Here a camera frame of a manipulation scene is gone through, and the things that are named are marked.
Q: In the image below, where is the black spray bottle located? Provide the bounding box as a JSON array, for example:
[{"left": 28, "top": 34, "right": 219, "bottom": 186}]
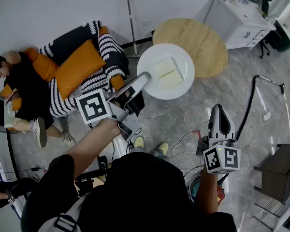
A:
[{"left": 261, "top": 0, "right": 273, "bottom": 14}]

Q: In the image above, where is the grey mop pole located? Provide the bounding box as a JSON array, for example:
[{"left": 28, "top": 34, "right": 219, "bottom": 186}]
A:
[{"left": 125, "top": 0, "right": 142, "bottom": 58}]

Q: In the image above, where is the round wooden table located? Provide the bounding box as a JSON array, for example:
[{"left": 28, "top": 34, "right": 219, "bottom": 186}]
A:
[{"left": 152, "top": 17, "right": 229, "bottom": 79}]

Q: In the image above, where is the orange sofa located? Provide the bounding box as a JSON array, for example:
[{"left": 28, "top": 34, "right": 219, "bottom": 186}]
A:
[{"left": 0, "top": 26, "right": 126, "bottom": 132}]

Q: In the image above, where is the person's black shirt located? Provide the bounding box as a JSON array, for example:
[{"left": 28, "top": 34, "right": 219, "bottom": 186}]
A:
[{"left": 20, "top": 152, "right": 237, "bottom": 232}]

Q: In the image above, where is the person's left forearm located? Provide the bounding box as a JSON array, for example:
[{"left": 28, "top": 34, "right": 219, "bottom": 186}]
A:
[{"left": 65, "top": 116, "right": 123, "bottom": 178}]

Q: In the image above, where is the person's left yellow shoe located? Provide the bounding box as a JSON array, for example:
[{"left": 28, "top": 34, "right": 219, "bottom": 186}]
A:
[{"left": 134, "top": 136, "right": 145, "bottom": 149}]

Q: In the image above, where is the person's right leg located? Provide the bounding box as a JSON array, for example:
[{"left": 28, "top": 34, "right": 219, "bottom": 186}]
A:
[{"left": 152, "top": 150, "right": 171, "bottom": 163}]

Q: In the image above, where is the person's yellow shoe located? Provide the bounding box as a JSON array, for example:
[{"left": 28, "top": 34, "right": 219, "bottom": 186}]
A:
[
  {"left": 157, "top": 142, "right": 169, "bottom": 156},
  {"left": 134, "top": 136, "right": 145, "bottom": 149}
]

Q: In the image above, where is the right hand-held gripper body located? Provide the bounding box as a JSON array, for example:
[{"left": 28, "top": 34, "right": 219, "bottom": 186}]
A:
[{"left": 195, "top": 136, "right": 241, "bottom": 174}]

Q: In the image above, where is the flat orange cushion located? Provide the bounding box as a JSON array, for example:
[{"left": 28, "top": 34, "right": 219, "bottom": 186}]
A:
[{"left": 55, "top": 39, "right": 107, "bottom": 102}]

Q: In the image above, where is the pale yellow food block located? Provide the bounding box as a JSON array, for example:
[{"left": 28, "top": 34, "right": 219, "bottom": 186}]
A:
[{"left": 152, "top": 57, "right": 186, "bottom": 89}]

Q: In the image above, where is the black office chair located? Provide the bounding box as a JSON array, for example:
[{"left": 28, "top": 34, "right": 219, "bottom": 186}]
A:
[{"left": 259, "top": 20, "right": 290, "bottom": 59}]

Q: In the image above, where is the person's right forearm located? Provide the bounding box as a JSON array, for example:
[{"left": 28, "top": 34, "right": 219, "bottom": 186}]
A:
[{"left": 195, "top": 169, "right": 223, "bottom": 215}]

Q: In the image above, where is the person's right yellow shoe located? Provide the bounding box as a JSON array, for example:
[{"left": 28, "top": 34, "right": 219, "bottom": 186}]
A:
[{"left": 157, "top": 142, "right": 169, "bottom": 156}]

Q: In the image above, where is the white shoulder bag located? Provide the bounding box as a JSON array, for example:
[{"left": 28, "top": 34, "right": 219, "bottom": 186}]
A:
[{"left": 38, "top": 192, "right": 92, "bottom": 232}]

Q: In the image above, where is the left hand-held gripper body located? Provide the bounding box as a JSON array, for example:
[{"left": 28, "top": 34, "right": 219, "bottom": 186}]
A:
[{"left": 75, "top": 88, "right": 142, "bottom": 144}]

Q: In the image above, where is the dark grey side table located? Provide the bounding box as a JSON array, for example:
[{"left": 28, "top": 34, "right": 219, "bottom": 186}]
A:
[{"left": 253, "top": 144, "right": 290, "bottom": 205}]

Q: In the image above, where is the white metal frame table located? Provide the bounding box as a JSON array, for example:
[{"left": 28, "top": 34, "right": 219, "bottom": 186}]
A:
[{"left": 253, "top": 180, "right": 290, "bottom": 232}]

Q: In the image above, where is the white cabinet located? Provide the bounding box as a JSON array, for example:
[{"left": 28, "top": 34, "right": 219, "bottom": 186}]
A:
[{"left": 193, "top": 0, "right": 277, "bottom": 50}]

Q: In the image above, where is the black recorder monitor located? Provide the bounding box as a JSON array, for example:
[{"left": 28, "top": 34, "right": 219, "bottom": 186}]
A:
[{"left": 73, "top": 155, "right": 112, "bottom": 198}]

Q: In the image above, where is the white round plate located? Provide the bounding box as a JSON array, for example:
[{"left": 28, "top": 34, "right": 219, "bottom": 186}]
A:
[{"left": 136, "top": 43, "right": 196, "bottom": 101}]

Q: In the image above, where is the puffy orange cushion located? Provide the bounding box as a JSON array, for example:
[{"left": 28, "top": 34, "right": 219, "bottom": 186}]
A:
[{"left": 24, "top": 47, "right": 60, "bottom": 82}]

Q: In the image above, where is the black vacuum hose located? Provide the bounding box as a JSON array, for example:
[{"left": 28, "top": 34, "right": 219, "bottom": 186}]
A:
[{"left": 234, "top": 75, "right": 286, "bottom": 141}]

